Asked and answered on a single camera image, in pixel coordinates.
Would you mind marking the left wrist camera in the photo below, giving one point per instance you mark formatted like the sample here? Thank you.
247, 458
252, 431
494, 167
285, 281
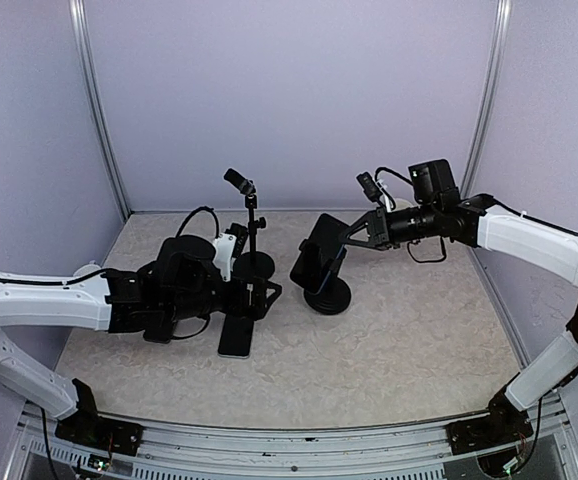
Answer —
229, 245

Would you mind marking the front aluminium rail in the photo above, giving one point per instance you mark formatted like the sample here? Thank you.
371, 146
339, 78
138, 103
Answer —
167, 450

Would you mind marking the translucent blue plastic cup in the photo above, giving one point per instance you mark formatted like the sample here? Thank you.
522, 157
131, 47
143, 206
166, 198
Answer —
89, 265

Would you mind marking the left aluminium frame post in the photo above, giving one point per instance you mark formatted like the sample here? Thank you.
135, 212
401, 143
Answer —
79, 22

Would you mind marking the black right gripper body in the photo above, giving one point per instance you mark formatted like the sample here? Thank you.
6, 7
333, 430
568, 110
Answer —
386, 234

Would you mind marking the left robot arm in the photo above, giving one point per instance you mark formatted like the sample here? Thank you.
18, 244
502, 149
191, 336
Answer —
191, 277

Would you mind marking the right aluminium frame post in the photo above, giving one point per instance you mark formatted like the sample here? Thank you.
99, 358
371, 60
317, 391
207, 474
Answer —
488, 96

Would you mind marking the black telescopic phone stand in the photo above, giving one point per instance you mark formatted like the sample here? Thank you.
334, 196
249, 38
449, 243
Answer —
253, 263

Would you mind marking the black stand holding blue phone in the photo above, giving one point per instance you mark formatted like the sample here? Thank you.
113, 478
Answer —
335, 297

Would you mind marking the black smartphone with silver edge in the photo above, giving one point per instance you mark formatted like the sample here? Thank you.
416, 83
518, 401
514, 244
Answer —
236, 337

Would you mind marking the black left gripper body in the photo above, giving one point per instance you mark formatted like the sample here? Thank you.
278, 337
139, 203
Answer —
236, 304

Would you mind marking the cream ceramic mug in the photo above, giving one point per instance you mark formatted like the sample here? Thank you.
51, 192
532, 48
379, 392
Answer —
401, 204

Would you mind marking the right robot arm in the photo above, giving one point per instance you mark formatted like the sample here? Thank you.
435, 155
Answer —
484, 222

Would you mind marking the aluminium frame post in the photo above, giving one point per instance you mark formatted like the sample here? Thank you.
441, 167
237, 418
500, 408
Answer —
488, 96
79, 22

